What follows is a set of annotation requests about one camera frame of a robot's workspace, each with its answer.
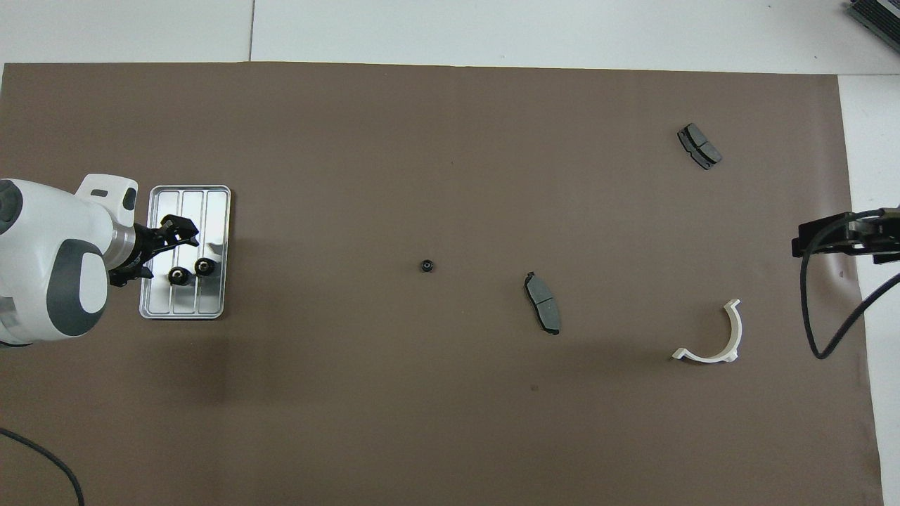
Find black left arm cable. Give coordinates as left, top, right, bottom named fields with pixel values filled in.
left=0, top=427, right=86, bottom=506

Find silver metal tray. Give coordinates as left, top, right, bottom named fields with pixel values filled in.
left=139, top=185, right=233, bottom=321

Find short grey brake pad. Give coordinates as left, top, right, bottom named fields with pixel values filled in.
left=677, top=123, right=723, bottom=171

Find grey ribbed device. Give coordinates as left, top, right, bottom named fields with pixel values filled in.
left=844, top=0, right=900, bottom=51

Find long grey brake pad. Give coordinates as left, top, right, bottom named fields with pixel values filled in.
left=524, top=271, right=563, bottom=336

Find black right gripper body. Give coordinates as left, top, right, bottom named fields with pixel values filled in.
left=847, top=207, right=900, bottom=265

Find brown table mat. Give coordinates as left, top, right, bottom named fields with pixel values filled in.
left=0, top=62, right=885, bottom=506

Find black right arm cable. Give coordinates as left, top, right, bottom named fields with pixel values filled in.
left=800, top=209, right=900, bottom=360

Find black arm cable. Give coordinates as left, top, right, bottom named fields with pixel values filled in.
left=0, top=427, right=86, bottom=506
left=800, top=209, right=900, bottom=360

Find white curved plastic bracket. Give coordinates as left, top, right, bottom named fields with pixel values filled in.
left=671, top=299, right=743, bottom=364

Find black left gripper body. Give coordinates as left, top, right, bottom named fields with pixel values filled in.
left=134, top=225, right=169, bottom=271

